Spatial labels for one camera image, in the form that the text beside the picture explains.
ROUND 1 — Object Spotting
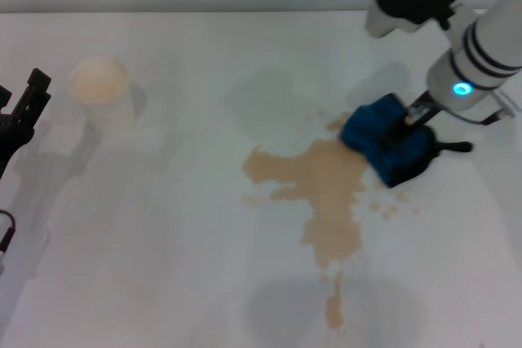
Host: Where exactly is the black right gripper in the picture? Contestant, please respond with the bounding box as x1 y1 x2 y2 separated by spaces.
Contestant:
380 89 445 147

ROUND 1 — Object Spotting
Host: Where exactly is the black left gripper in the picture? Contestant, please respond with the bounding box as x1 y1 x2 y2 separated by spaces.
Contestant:
0 67 53 178

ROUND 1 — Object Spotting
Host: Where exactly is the blue rag with black edge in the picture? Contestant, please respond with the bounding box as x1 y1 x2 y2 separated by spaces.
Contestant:
338 93 474 190

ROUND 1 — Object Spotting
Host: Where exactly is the white paper cup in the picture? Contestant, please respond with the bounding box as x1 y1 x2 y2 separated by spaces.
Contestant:
67 56 138 131

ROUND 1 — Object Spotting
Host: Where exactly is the brown water stain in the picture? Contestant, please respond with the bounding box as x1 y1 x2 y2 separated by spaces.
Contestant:
240 109 421 331

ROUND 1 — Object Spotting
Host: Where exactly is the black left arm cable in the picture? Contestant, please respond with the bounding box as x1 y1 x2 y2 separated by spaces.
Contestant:
0 209 18 256

